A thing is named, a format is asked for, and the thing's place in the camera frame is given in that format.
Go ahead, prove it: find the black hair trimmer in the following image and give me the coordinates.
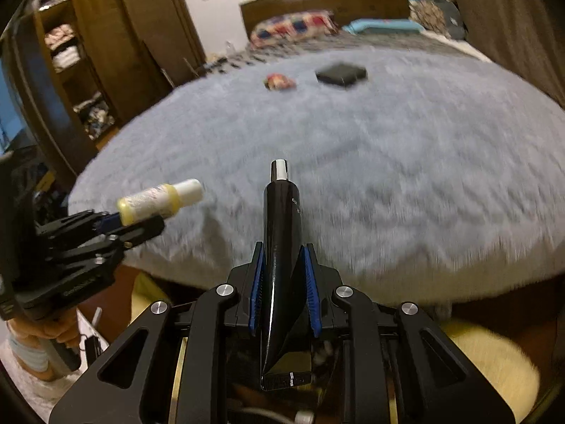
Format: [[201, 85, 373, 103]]
[[260, 159, 311, 391]]

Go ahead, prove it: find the yellow white lotion bottle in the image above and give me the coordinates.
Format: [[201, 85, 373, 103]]
[[117, 179, 204, 226]]

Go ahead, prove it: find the person's left hand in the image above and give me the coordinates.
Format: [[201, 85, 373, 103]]
[[7, 307, 81, 382]]

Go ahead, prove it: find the yellow fluffy towel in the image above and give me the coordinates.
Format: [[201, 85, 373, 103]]
[[129, 271, 542, 424]]

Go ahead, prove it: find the grey fluffy blanket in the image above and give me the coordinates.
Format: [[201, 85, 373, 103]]
[[68, 49, 564, 304]]

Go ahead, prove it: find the brown wooden wardrobe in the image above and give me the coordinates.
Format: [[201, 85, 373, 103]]
[[1, 0, 205, 189]]

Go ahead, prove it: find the red colourful small toy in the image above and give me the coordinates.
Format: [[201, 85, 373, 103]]
[[264, 74, 296, 91]]

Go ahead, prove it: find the black flat box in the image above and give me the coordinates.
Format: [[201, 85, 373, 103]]
[[315, 63, 367, 87]]

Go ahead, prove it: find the black striped bed sheet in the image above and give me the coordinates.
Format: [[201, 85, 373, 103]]
[[202, 31, 489, 75]]

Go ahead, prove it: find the light blue pillow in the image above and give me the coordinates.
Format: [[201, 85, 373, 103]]
[[342, 19, 425, 35]]

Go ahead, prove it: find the plaid red blue pillow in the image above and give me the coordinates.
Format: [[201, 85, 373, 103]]
[[249, 10, 339, 48]]

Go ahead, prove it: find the patterned plush cushion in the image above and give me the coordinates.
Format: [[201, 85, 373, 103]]
[[410, 0, 466, 40]]

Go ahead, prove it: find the brown wooden headboard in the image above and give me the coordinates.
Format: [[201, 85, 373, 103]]
[[239, 0, 411, 34]]

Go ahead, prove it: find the brown curtain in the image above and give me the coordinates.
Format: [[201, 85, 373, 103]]
[[456, 0, 564, 105]]

